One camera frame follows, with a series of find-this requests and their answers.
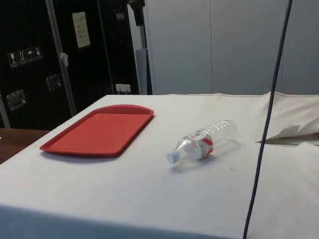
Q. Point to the clear plastic bottle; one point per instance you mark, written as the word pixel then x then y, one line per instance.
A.
pixel 202 143

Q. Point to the red plastic tray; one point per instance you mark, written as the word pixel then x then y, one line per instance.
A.
pixel 99 134

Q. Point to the pale grey lockers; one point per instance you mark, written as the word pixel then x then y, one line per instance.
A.
pixel 224 47

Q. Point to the black cabinet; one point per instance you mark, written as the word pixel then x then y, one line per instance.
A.
pixel 62 62

